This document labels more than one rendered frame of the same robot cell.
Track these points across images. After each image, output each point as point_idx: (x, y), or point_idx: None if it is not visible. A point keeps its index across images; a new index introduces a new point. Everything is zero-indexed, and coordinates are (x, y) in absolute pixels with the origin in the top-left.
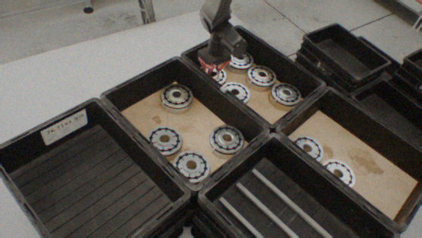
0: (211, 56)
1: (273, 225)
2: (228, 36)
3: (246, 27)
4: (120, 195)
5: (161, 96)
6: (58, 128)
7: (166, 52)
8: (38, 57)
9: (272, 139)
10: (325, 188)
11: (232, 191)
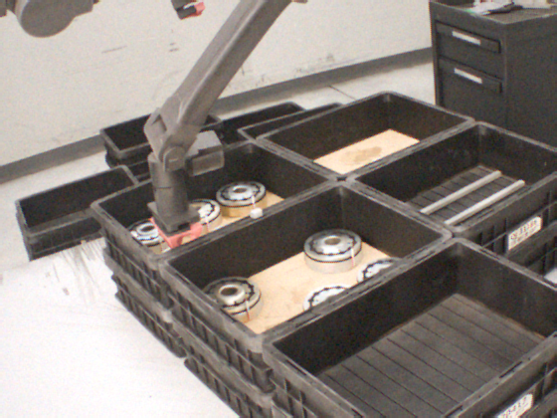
0: (186, 213)
1: (464, 223)
2: (204, 143)
3: (8, 272)
4: (435, 353)
5: (231, 310)
6: None
7: (38, 374)
8: None
9: None
10: (423, 162)
11: None
